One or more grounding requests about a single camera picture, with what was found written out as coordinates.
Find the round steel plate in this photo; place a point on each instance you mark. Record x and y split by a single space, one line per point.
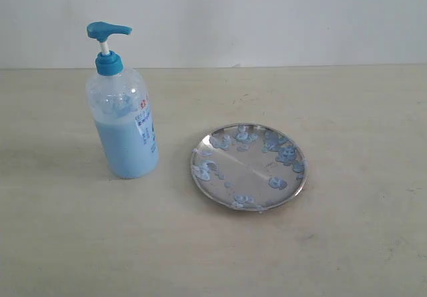
248 167

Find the blue pump soap bottle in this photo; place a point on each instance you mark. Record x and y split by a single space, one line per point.
119 102

